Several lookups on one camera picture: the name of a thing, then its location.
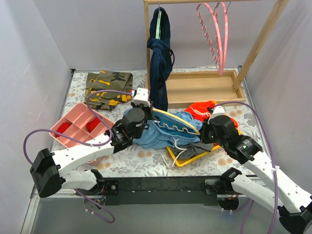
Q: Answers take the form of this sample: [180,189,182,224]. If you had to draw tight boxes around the yellow hanger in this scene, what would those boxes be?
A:
[153,108,200,136]

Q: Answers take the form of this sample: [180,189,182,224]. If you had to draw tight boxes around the light blue shorts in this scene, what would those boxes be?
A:
[133,112,199,149]

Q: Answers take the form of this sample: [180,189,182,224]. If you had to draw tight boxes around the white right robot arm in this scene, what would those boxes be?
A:
[200,115,312,234]

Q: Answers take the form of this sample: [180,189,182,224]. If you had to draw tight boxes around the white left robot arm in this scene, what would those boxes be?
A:
[30,101,153,198]

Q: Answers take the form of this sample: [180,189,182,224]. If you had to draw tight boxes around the grey shorts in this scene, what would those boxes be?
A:
[178,142,214,160]

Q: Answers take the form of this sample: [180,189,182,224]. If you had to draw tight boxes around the orange shorts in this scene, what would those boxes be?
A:
[184,100,239,129]

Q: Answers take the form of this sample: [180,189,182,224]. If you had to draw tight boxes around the camouflage shorts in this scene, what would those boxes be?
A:
[85,70,133,111]

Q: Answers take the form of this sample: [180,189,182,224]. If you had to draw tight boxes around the navy blue shorts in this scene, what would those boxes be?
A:
[147,7,175,111]

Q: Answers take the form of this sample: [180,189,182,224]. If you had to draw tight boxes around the pink hanger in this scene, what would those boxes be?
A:
[214,2,229,75]
[196,2,223,69]

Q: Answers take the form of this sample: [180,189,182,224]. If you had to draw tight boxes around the green hanger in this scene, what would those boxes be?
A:
[155,7,162,39]

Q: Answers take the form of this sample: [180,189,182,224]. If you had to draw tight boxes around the yellow plastic tray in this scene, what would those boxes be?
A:
[166,129,242,168]

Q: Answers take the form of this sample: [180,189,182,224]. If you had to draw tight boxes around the wooden clothes rack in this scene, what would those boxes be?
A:
[143,0,290,109]

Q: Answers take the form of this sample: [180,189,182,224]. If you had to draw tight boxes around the red cloth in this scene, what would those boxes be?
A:
[86,118,101,132]
[55,122,71,138]

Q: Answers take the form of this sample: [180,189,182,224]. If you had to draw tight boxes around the pink divided tray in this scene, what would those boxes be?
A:
[49,103,108,148]

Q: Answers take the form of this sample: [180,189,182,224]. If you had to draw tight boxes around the black base bar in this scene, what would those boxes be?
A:
[92,175,244,207]

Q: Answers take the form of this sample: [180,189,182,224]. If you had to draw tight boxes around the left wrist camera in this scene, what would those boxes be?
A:
[132,88,151,107]

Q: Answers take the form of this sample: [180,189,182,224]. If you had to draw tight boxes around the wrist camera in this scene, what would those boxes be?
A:
[132,88,151,107]
[209,106,225,120]

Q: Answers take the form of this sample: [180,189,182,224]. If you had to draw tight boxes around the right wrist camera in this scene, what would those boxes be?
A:
[209,106,225,120]

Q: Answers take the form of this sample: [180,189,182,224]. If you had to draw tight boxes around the aluminium frame rail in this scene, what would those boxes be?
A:
[21,189,90,234]

